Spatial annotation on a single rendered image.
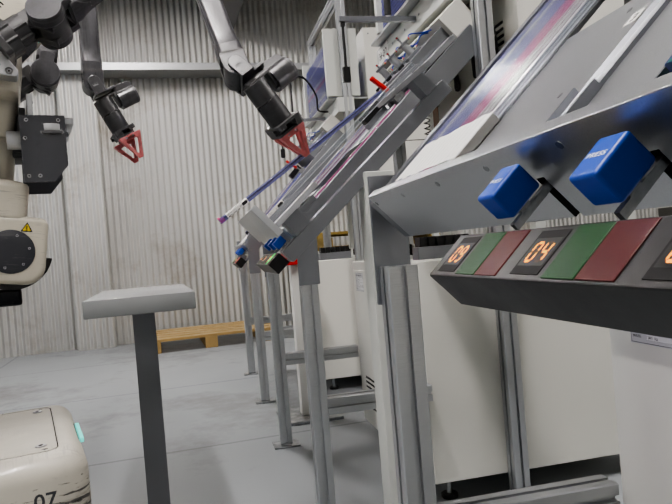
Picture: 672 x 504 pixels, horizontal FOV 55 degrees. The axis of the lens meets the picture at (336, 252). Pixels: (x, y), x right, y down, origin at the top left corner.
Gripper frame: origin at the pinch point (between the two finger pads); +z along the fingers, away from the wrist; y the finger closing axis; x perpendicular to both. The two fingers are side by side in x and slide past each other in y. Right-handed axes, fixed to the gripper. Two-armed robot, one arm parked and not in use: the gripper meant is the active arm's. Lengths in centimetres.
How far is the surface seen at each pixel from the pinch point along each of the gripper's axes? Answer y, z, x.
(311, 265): -3.9, 20.6, 16.1
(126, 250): 438, 54, 43
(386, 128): 0.6, 8.7, -21.1
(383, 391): -34, 39, 27
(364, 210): -27.3, 11.1, 5.7
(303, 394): 92, 94, 31
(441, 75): -0.6, 7.3, -41.2
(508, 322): -15, 63, -12
